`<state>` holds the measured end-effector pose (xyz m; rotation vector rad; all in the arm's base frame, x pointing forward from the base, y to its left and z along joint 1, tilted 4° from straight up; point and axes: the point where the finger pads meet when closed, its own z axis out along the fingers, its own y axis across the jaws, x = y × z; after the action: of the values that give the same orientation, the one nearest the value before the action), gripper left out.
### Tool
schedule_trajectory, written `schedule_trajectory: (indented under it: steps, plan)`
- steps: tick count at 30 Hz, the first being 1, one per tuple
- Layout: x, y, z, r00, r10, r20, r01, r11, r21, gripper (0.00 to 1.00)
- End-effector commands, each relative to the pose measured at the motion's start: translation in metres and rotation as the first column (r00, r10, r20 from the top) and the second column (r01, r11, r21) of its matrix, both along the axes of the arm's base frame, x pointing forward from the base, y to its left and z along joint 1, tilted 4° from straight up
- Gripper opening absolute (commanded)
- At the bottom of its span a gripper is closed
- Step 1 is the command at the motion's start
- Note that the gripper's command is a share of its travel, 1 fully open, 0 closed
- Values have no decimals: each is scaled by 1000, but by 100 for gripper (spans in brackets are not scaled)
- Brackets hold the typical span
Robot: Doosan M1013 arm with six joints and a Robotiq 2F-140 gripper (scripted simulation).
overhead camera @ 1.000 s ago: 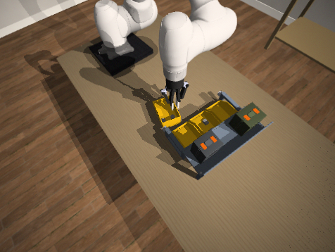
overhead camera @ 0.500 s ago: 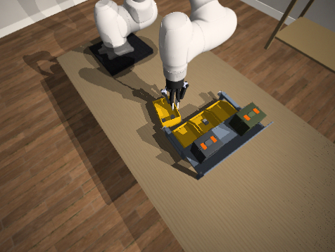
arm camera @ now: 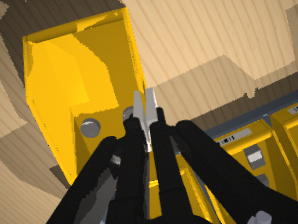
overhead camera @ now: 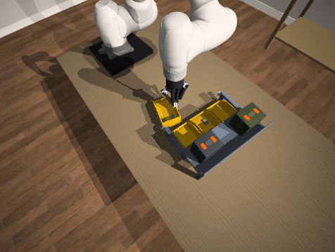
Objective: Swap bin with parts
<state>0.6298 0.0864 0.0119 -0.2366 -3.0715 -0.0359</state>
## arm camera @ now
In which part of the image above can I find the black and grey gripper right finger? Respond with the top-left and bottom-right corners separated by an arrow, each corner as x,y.
145,87 -> 298,224

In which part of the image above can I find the grey metal shelf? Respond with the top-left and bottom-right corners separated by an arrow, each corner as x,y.
191,90 -> 298,224

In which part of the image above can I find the grey round disc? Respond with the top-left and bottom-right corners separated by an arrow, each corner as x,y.
122,106 -> 133,122

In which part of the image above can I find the dark grey disc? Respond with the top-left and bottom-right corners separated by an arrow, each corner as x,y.
80,118 -> 101,138

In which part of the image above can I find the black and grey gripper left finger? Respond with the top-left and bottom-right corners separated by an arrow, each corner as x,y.
46,90 -> 151,224

